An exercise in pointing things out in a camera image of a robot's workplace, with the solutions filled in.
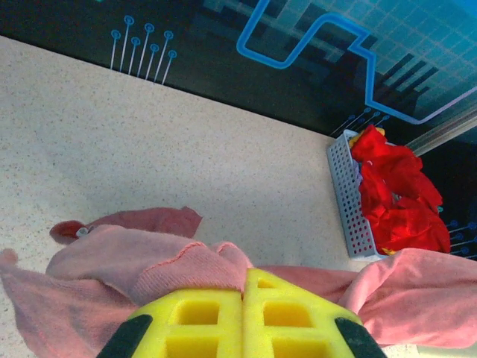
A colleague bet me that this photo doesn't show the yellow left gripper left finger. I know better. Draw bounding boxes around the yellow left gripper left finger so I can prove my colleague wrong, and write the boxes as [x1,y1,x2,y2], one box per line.
[96,289,245,358]

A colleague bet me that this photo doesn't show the red t-shirt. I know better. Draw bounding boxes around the red t-shirt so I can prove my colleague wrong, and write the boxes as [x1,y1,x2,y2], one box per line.
[350,125,452,255]

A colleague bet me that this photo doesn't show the aluminium frame post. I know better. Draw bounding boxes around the aluminium frame post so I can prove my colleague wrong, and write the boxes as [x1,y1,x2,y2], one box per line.
[405,107,477,157]

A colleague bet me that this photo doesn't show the pink t-shirt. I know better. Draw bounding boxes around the pink t-shirt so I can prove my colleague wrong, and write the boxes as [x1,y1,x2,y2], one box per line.
[0,207,477,358]

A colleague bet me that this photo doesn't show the white perforated plastic basket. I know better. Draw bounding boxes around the white perforated plastic basket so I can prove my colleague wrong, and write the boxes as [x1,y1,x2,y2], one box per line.
[326,129,391,261]

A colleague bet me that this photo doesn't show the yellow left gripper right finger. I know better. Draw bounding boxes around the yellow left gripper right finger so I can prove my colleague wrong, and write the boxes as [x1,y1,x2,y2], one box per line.
[241,268,388,358]

